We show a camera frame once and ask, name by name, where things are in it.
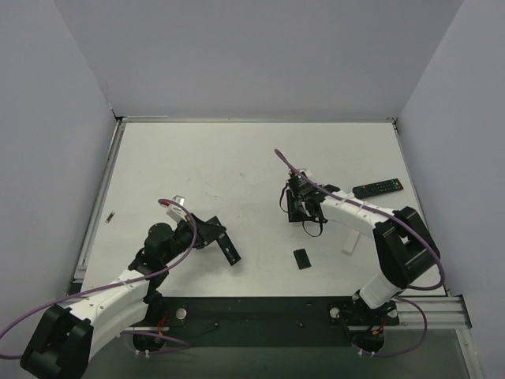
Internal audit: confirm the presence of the black battery cover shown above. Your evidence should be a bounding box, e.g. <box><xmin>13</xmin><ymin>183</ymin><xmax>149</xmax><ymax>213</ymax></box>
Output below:
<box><xmin>293</xmin><ymin>249</ymin><xmax>312</xmax><ymax>270</ymax></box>

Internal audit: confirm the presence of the slim black remote control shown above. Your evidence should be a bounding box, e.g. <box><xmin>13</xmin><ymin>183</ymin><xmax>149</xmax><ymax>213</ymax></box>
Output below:
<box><xmin>216</xmin><ymin>229</ymin><xmax>241</xmax><ymax>266</ymax></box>

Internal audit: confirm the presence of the wide black remote control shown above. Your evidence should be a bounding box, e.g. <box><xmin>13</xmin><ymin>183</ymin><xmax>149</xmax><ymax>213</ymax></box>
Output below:
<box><xmin>352</xmin><ymin>178</ymin><xmax>404</xmax><ymax>200</ymax></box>

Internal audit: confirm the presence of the AAA battery pair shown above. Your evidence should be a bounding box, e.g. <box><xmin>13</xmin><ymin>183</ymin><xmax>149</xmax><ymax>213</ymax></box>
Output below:
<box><xmin>105</xmin><ymin>212</ymin><xmax>115</xmax><ymax>223</ymax></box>

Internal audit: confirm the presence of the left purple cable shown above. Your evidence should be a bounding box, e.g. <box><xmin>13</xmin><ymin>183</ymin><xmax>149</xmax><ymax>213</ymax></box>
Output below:
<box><xmin>0</xmin><ymin>198</ymin><xmax>198</xmax><ymax>360</ymax></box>

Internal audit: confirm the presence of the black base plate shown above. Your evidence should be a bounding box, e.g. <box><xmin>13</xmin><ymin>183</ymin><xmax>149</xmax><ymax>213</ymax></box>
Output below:
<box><xmin>137</xmin><ymin>296</ymin><xmax>399</xmax><ymax>347</ymax></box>

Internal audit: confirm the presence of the white remote control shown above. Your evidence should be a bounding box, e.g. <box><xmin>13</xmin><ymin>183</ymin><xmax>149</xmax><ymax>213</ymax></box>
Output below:
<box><xmin>342</xmin><ymin>230</ymin><xmax>360</xmax><ymax>255</ymax></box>

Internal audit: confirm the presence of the purple cable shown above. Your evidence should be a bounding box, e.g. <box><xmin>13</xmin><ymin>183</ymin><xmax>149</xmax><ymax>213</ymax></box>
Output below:
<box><xmin>274</xmin><ymin>148</ymin><xmax>447</xmax><ymax>291</ymax></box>
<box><xmin>0</xmin><ymin>198</ymin><xmax>198</xmax><ymax>360</ymax></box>

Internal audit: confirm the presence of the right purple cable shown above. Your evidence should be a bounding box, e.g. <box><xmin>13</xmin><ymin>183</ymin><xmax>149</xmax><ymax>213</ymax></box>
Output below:
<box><xmin>274</xmin><ymin>148</ymin><xmax>447</xmax><ymax>291</ymax></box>

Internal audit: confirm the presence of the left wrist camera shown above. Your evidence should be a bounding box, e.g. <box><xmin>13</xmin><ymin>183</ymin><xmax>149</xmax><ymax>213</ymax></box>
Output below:
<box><xmin>159</xmin><ymin>195</ymin><xmax>186</xmax><ymax>223</ymax></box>

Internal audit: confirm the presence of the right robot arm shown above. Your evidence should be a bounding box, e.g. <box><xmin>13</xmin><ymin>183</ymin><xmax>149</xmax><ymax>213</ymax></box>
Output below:
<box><xmin>284</xmin><ymin>173</ymin><xmax>440</xmax><ymax>310</ymax></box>

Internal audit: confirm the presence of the aluminium frame rail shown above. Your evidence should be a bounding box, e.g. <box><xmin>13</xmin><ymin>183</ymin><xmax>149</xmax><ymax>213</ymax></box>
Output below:
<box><xmin>49</xmin><ymin>295</ymin><xmax>473</xmax><ymax>331</ymax></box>

